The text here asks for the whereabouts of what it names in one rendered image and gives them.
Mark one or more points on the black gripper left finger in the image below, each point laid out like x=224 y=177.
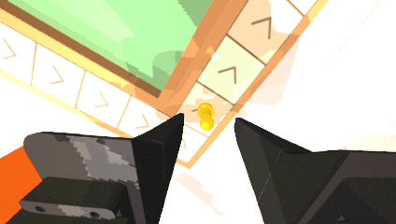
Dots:
x=144 y=164

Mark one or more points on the yellow pawn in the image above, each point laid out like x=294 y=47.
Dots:
x=205 y=112

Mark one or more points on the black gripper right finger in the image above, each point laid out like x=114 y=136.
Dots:
x=290 y=182

